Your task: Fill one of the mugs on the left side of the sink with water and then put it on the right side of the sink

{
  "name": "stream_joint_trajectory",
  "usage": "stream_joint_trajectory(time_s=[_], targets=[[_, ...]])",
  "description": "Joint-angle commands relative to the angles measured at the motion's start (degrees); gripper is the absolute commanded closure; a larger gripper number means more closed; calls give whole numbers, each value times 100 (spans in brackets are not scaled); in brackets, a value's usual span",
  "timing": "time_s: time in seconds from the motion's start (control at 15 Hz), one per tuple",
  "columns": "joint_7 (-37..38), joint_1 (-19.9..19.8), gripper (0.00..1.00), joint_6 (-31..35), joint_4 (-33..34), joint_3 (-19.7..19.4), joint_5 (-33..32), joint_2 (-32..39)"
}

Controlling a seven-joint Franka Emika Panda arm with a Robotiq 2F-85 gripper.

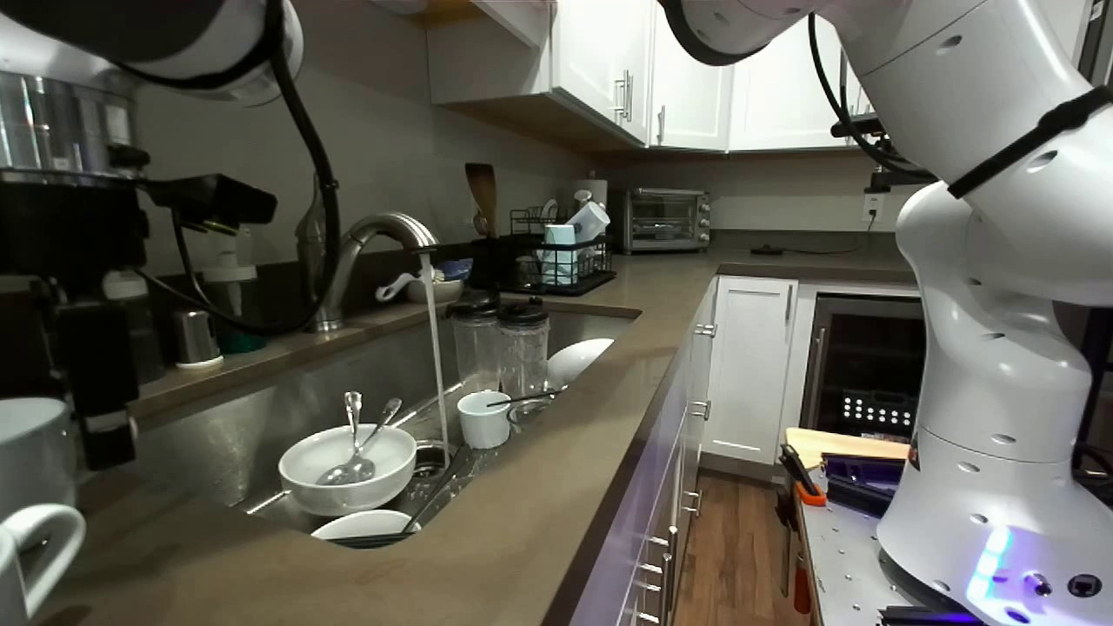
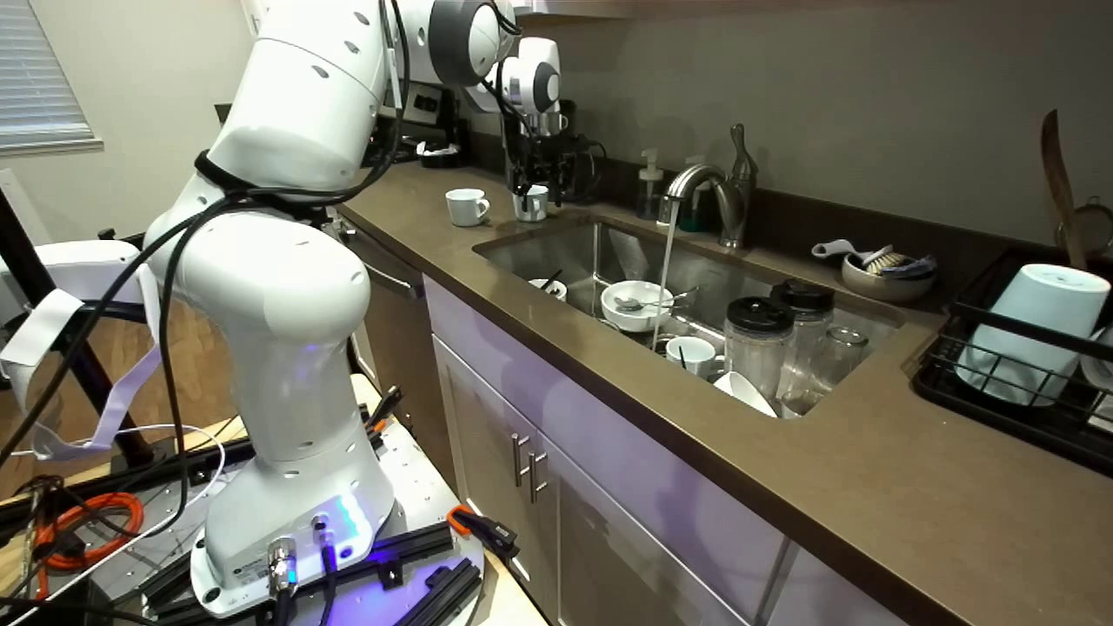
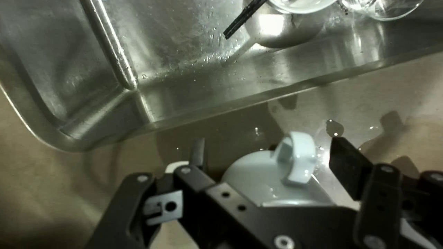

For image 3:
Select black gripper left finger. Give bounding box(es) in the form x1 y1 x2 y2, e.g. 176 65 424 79
85 137 219 249

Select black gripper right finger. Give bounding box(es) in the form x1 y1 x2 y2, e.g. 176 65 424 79
329 135 443 249

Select stainless steel sink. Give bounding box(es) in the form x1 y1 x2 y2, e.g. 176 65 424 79
0 0 443 153

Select white bowl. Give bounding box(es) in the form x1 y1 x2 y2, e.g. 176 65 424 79
340 0 427 22

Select small white dish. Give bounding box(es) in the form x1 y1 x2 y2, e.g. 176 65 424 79
268 0 340 15

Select black stick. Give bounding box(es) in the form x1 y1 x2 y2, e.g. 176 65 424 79
223 0 271 41

